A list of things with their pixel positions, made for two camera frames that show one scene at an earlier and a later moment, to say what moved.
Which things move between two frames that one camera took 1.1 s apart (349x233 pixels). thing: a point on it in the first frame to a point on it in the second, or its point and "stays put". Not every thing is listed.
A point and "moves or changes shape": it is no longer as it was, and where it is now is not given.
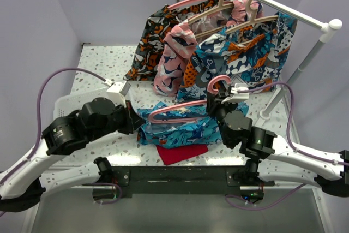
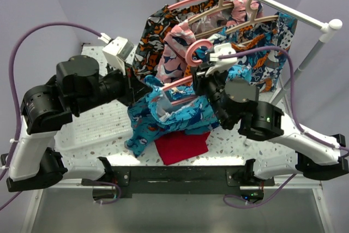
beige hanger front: x=254 y=19 stays put
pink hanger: x=186 y=104 to x=191 y=60
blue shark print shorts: x=172 y=135 moves or changes shape
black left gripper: x=133 y=121 to x=134 y=89
